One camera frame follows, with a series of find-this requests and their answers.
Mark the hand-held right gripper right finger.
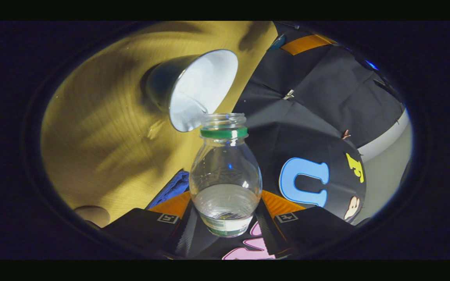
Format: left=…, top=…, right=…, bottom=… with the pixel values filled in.
left=254, top=190, right=356, bottom=258

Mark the white teacup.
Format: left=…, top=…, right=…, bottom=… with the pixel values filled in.
left=146, top=49, right=239, bottom=132

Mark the clear plastic water bottle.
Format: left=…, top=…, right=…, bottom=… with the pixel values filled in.
left=189, top=113, right=263, bottom=238

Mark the folded blue towel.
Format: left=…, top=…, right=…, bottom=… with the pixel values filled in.
left=146, top=171, right=190, bottom=209

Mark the round brown coaster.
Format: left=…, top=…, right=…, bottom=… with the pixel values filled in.
left=74, top=206, right=111, bottom=228

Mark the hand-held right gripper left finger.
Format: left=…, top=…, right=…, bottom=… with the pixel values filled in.
left=102, top=191, right=200, bottom=259

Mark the dark teal teacup lid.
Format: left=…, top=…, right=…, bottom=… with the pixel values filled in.
left=269, top=34, right=286, bottom=50

